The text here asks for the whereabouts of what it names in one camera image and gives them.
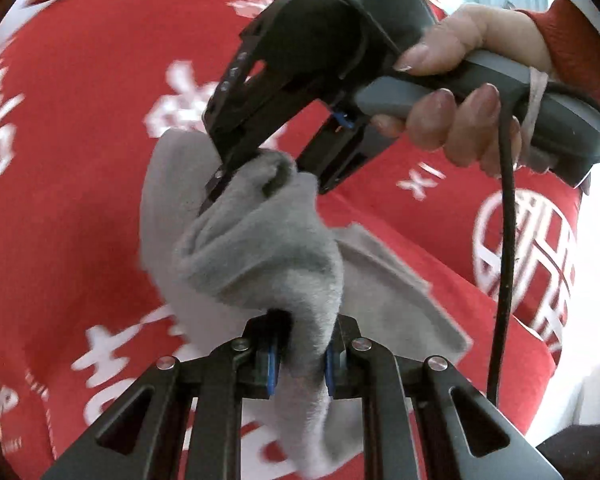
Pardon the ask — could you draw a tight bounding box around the grey knitted small garment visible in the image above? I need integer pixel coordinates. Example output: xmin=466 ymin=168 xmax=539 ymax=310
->
xmin=140 ymin=130 xmax=471 ymax=479

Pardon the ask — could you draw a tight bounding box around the right forearm in sleeve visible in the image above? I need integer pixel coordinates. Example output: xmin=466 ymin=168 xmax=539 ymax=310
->
xmin=522 ymin=0 xmax=600 ymax=102

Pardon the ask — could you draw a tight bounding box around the person's right hand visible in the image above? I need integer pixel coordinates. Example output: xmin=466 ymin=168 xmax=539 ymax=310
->
xmin=369 ymin=1 xmax=554 ymax=179

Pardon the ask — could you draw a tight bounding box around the red blanket with white characters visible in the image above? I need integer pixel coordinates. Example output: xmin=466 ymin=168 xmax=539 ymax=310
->
xmin=0 ymin=0 xmax=581 ymax=479

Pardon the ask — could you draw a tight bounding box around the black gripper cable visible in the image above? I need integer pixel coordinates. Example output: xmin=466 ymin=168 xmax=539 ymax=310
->
xmin=485 ymin=94 xmax=519 ymax=409

